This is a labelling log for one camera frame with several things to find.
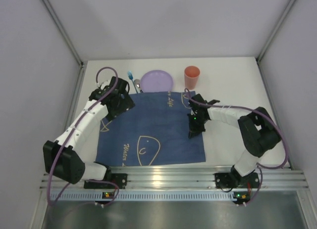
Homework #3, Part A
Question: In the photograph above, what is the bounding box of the blue embroidered cloth placemat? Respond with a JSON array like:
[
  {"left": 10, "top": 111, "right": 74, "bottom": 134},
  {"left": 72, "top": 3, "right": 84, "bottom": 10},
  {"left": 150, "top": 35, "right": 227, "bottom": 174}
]
[{"left": 96, "top": 92, "right": 206, "bottom": 167}]

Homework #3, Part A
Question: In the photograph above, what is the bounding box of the purple plastic plate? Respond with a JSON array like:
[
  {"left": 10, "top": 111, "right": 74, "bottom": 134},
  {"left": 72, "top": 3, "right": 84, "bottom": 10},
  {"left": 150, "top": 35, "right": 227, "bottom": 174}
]
[{"left": 140, "top": 70, "right": 174, "bottom": 92}]

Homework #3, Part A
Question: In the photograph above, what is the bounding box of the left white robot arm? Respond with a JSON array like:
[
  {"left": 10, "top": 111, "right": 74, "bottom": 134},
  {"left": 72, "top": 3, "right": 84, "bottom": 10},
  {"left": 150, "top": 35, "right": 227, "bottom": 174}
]
[{"left": 43, "top": 76, "right": 135, "bottom": 184}]

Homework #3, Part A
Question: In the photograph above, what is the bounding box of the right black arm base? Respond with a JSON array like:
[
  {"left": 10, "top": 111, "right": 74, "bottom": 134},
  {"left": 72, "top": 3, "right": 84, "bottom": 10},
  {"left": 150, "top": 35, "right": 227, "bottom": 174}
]
[{"left": 214, "top": 172, "right": 260, "bottom": 189}]

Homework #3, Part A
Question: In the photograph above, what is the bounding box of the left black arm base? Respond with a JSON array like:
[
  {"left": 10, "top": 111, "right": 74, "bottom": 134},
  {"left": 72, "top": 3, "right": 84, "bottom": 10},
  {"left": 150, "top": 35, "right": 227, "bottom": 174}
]
[{"left": 84, "top": 173, "right": 128, "bottom": 189}]

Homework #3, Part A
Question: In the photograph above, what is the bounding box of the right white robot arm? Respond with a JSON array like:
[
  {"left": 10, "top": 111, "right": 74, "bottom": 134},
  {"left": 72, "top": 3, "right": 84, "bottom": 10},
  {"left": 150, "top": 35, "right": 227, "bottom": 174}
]
[{"left": 187, "top": 94, "right": 282, "bottom": 188}]

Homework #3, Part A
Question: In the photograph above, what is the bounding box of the blue plastic fork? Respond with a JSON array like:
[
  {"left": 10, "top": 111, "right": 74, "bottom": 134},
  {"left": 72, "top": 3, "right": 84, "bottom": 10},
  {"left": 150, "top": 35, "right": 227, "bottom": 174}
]
[{"left": 127, "top": 71, "right": 139, "bottom": 93}]

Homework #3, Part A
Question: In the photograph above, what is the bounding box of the orange plastic cup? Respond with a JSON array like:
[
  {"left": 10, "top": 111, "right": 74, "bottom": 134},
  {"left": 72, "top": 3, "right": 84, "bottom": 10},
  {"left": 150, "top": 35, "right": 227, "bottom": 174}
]
[{"left": 184, "top": 66, "right": 200, "bottom": 90}]

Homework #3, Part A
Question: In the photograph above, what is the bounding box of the metal spoon teal handle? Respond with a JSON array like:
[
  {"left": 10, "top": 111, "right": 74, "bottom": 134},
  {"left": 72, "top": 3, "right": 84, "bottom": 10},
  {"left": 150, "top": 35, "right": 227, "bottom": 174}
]
[{"left": 133, "top": 79, "right": 143, "bottom": 93}]

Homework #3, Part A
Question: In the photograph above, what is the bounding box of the aluminium mounting rail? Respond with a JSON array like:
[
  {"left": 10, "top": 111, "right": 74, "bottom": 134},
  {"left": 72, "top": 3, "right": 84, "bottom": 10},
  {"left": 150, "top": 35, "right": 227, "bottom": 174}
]
[{"left": 41, "top": 165, "right": 309, "bottom": 190}]

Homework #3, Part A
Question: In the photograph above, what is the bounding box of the perforated grey cable duct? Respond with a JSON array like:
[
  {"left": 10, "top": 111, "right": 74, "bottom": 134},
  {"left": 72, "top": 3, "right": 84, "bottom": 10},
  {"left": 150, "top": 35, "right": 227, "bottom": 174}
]
[{"left": 58, "top": 191, "right": 248, "bottom": 201}]

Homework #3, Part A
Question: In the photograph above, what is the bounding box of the left aluminium frame post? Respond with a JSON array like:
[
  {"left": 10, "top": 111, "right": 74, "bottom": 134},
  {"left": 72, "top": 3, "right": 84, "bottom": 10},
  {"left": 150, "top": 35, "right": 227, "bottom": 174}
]
[{"left": 40, "top": 0, "right": 83, "bottom": 66}]

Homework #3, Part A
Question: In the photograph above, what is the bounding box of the aluminium frame post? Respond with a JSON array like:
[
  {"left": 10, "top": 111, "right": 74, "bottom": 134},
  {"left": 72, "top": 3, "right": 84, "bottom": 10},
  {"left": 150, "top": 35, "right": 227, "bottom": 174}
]
[
  {"left": 256, "top": 0, "right": 298, "bottom": 65},
  {"left": 40, "top": 0, "right": 83, "bottom": 66}
]

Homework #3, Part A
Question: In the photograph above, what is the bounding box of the right aluminium frame post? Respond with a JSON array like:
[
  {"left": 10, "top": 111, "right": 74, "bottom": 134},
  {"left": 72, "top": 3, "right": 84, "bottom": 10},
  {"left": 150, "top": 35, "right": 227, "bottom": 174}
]
[{"left": 256, "top": 0, "right": 298, "bottom": 65}]

